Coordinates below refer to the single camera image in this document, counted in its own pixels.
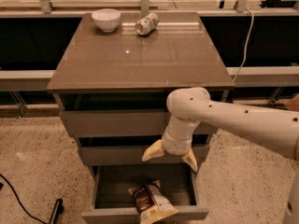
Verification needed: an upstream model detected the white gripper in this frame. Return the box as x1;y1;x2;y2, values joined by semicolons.
142;115;200;172

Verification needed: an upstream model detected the brown chip bag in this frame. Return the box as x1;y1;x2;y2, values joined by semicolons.
128;180;178;224

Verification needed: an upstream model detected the grey bottom drawer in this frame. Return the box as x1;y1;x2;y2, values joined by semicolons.
81;163;209;224

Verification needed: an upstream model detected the grey drawer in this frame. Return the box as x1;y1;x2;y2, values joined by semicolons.
81;163;209;224
77;143;211;166
59;106;226;138

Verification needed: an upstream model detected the grey middle drawer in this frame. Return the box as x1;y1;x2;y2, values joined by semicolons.
77;143;211;166

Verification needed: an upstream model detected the grey drawer cabinet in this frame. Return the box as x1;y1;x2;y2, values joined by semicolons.
46;11;235;224

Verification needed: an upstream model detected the grey top drawer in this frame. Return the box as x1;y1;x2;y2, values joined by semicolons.
59;106;226;138

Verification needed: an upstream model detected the black cylindrical floor object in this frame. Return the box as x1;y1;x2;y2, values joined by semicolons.
49;199;64;224

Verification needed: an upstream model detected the wooden crate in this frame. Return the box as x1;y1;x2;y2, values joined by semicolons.
285;94;299;112

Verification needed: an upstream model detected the green white soda can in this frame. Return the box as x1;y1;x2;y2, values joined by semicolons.
135;13;159;36

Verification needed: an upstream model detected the white ceramic bowl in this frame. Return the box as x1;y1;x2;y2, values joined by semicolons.
92;8;121;33

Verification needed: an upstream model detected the white power cable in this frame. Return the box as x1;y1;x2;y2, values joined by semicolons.
232;7;255;82

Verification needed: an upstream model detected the black floor cable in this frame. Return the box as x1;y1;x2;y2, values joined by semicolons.
0;173;48;224

